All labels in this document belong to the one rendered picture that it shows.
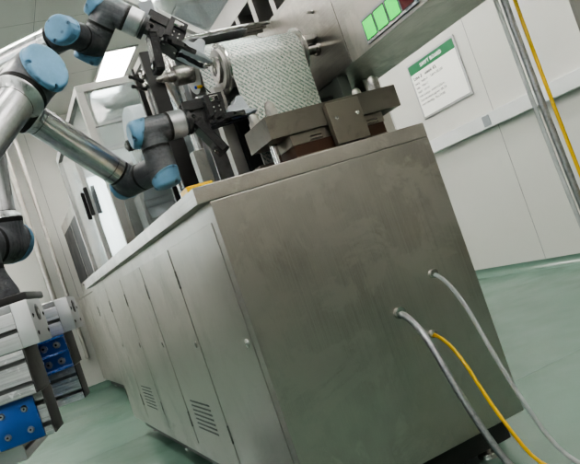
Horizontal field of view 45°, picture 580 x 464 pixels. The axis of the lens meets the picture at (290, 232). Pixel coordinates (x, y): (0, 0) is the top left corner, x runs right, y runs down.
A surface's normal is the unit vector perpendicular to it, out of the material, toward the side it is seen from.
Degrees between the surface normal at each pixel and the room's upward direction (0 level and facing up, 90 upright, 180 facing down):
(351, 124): 90
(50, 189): 90
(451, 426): 90
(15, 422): 90
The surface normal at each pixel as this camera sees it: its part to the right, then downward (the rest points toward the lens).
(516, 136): -0.87, 0.29
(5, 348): 0.16, -0.08
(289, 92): 0.37, -0.15
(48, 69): 0.78, -0.37
